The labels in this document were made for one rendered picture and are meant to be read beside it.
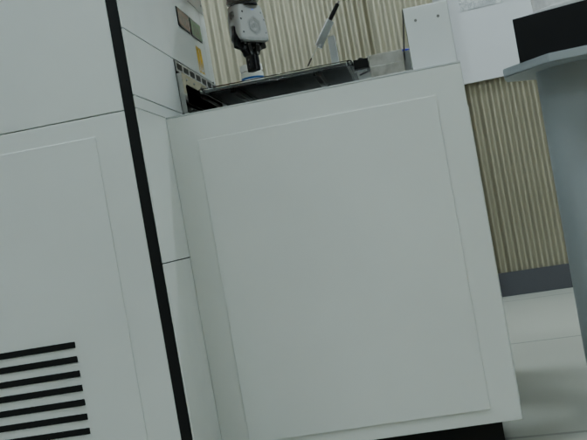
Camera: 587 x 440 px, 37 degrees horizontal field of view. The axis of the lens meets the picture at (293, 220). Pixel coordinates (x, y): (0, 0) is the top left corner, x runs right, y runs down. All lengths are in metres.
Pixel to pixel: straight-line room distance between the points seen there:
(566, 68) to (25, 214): 1.20
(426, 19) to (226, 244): 0.63
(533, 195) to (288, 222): 2.88
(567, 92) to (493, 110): 2.56
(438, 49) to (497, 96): 2.73
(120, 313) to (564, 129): 1.06
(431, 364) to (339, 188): 0.41
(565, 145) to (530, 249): 2.56
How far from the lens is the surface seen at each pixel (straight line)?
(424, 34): 1.92
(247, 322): 1.87
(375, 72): 2.09
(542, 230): 4.62
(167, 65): 2.02
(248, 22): 2.33
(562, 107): 2.09
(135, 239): 1.71
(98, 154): 1.73
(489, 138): 4.63
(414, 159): 1.83
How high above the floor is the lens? 0.55
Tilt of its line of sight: level
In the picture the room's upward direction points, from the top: 10 degrees counter-clockwise
